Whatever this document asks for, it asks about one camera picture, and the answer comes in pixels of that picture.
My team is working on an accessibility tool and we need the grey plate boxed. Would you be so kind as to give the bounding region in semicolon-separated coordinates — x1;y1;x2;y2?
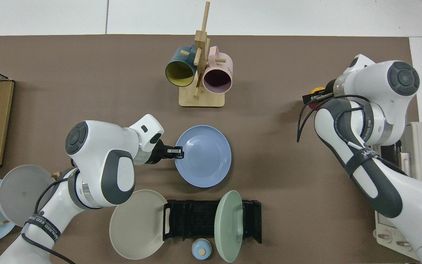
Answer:
0;165;56;228

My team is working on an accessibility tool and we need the small blue round thing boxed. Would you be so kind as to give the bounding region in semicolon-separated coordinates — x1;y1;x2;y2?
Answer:
192;238;212;260

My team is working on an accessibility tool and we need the wooden cup stand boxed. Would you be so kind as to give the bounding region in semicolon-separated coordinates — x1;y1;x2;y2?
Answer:
179;1;225;108

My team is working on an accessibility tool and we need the beige plate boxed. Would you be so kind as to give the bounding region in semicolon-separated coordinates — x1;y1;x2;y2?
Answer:
109;189;168;260

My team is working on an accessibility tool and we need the brown table cloth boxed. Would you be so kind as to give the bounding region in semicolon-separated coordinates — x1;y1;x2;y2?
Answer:
0;35;420;264

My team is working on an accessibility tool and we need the dark blue cup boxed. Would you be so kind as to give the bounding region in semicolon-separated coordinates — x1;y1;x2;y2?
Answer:
165;45;198;87

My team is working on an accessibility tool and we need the pink cup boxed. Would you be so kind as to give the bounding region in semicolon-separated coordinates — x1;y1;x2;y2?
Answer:
202;46;233;94

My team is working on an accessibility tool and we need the black dish rack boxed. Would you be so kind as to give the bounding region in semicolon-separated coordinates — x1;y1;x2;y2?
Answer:
163;200;262;244

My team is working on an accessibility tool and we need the wooden plate rack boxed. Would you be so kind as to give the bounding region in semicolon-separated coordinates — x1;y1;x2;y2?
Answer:
0;172;60;225

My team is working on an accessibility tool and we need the green plate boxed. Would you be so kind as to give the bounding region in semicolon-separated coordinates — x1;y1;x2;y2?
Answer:
214;190;244;263

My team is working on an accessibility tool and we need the red yellow apple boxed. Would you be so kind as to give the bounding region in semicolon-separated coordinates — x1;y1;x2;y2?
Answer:
308;87;326;110

